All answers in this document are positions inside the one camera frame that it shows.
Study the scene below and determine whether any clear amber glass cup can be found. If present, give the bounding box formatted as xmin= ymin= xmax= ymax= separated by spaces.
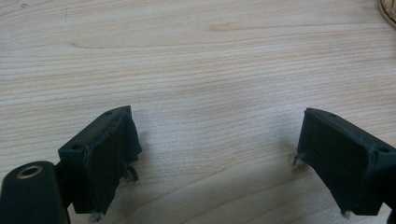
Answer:
xmin=377 ymin=0 xmax=396 ymax=31

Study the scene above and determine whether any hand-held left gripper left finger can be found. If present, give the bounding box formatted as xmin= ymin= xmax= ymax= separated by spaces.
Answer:
xmin=57 ymin=105 xmax=143 ymax=217

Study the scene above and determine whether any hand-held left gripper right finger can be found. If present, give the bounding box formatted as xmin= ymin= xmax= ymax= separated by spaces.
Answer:
xmin=292 ymin=107 xmax=396 ymax=217

